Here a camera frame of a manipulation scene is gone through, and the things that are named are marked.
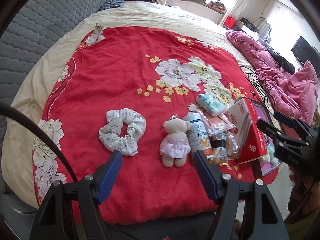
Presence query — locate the cream bed sheet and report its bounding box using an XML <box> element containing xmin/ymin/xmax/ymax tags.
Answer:
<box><xmin>1</xmin><ymin>0</ymin><xmax>281</xmax><ymax>209</ymax></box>

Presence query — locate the grey quilted headboard cushion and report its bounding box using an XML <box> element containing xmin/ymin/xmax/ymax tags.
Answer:
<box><xmin>0</xmin><ymin>0</ymin><xmax>113</xmax><ymax>193</ymax></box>

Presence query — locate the green sponge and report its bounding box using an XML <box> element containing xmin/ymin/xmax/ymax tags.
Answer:
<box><xmin>265</xmin><ymin>144</ymin><xmax>278</xmax><ymax>164</ymax></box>

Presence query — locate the white orange vitamin bottle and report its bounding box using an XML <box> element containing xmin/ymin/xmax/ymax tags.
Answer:
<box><xmin>183</xmin><ymin>113</ymin><xmax>213</xmax><ymax>159</ymax></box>

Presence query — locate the grey tray with pink book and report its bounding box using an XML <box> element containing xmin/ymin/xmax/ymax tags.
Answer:
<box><xmin>252</xmin><ymin>100</ymin><xmax>283</xmax><ymax>179</ymax></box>

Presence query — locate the dark blue patterned cloth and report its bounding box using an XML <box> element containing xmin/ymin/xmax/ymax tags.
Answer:
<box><xmin>98</xmin><ymin>0</ymin><xmax>125</xmax><ymax>11</ymax></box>

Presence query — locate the peach sponge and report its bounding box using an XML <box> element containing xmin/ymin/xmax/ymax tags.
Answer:
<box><xmin>226</xmin><ymin>131</ymin><xmax>241</xmax><ymax>159</ymax></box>

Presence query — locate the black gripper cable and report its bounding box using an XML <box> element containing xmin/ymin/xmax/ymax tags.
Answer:
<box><xmin>0</xmin><ymin>102</ymin><xmax>79</xmax><ymax>183</ymax></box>

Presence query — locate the black monitor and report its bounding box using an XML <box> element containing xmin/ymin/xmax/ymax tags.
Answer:
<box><xmin>291</xmin><ymin>36</ymin><xmax>320</xmax><ymax>75</ymax></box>

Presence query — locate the black tangled cable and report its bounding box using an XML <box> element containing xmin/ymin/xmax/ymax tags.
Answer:
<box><xmin>240</xmin><ymin>65</ymin><xmax>278</xmax><ymax>110</ymax></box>

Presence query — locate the yellow white snack packet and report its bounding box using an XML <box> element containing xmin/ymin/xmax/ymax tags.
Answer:
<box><xmin>209</xmin><ymin>132</ymin><xmax>228</xmax><ymax>166</ymax></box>

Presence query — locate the plush bear pink skirt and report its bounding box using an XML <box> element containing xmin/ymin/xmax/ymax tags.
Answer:
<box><xmin>159</xmin><ymin>114</ymin><xmax>192</xmax><ymax>168</ymax></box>

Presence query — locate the pink cloth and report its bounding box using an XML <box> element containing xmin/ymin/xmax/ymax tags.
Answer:
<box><xmin>195</xmin><ymin>109</ymin><xmax>236</xmax><ymax>137</ymax></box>

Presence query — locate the white floral scrunchie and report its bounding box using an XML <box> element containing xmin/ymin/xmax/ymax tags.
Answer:
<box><xmin>98</xmin><ymin>108</ymin><xmax>146</xmax><ymax>157</ymax></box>

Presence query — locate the red white tissue box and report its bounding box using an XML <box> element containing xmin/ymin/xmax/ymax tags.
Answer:
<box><xmin>225</xmin><ymin>98</ymin><xmax>267</xmax><ymax>164</ymax></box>

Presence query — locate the pink crumpled duvet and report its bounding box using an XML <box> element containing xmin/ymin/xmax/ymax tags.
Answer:
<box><xmin>226</xmin><ymin>30</ymin><xmax>318</xmax><ymax>125</ymax></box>

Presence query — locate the red floral blanket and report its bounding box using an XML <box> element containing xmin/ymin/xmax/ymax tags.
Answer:
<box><xmin>39</xmin><ymin>27</ymin><xmax>259</xmax><ymax>225</ymax></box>

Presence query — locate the white window bench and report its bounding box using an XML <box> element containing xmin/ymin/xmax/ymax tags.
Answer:
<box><xmin>166</xmin><ymin>0</ymin><xmax>223</xmax><ymax>24</ymax></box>

